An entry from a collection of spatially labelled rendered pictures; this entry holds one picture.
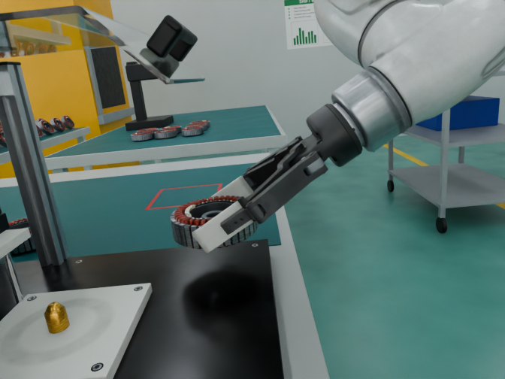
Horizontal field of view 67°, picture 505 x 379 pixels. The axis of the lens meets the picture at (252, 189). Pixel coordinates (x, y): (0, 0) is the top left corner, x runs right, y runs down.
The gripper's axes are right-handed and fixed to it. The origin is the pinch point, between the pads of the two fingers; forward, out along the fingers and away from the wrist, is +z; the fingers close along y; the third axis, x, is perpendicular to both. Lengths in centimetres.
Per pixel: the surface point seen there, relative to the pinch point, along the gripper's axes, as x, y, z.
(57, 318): 4.2, -14.6, 14.9
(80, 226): 8.3, 25.3, 30.3
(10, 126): 25.0, 3.6, 15.3
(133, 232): 2.0, 19.1, 19.6
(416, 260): -113, 135, -33
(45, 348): 3.1, -16.9, 16.0
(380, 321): -96, 88, -3
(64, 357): 1.8, -18.5, 13.8
